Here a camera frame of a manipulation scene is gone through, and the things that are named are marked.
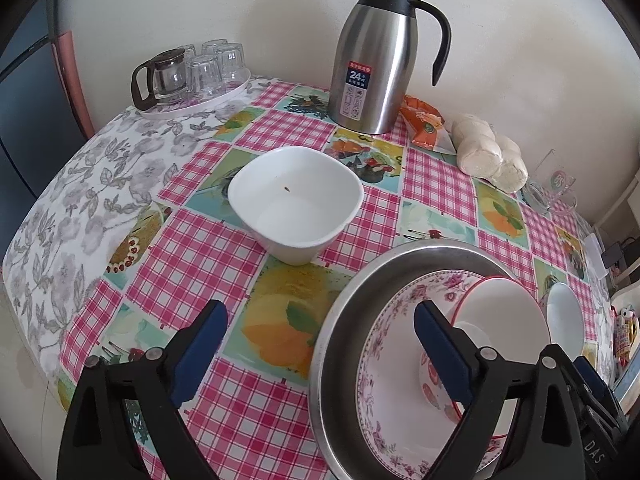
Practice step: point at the clear drinking glass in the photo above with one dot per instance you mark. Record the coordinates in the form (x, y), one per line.
(189, 51)
(231, 62)
(214, 47)
(205, 77)

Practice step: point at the grey floral tablecloth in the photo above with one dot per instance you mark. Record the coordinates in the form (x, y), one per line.
(75, 200)

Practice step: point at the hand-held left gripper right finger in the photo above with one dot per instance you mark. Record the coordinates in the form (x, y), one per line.
(442, 355)

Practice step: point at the white paper card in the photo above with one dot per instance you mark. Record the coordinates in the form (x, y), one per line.
(593, 255)

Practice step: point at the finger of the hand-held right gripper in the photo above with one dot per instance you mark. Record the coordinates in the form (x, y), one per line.
(595, 390)

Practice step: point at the white shelf unit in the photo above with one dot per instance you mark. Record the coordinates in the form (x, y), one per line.
(620, 200)

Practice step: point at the white square bowl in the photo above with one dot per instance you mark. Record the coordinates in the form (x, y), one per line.
(295, 210)

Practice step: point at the white oval tray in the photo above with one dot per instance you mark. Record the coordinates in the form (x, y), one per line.
(220, 96)

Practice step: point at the black charger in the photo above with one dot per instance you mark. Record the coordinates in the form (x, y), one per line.
(613, 255)

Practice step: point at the large steel plate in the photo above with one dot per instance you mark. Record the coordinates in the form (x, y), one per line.
(345, 340)

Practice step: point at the pink checkered tablecloth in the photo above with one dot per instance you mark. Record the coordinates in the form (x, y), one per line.
(200, 240)

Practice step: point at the pink chair back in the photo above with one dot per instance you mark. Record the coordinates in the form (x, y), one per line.
(75, 85)

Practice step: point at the clear glass mug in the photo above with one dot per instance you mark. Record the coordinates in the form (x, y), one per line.
(550, 185)

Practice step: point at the orange snack packet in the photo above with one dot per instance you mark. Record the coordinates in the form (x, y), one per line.
(425, 125)

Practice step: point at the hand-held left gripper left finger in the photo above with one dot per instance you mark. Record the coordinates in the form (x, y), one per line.
(200, 355)

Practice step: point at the glass teapot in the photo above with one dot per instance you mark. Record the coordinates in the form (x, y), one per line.
(167, 77)

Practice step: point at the bag of white buns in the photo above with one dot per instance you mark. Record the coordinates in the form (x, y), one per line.
(480, 150)

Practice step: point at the small white bowl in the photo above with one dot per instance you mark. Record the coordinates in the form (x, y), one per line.
(565, 320)

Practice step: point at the colourful packet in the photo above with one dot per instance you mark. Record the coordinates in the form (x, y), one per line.
(627, 335)

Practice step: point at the stainless steel thermos jug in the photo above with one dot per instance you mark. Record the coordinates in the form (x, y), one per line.
(375, 60)

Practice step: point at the strawberry print bowl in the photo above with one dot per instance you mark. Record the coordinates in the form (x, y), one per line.
(505, 305)

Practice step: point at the pink floral plate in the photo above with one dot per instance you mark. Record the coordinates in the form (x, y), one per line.
(395, 400)

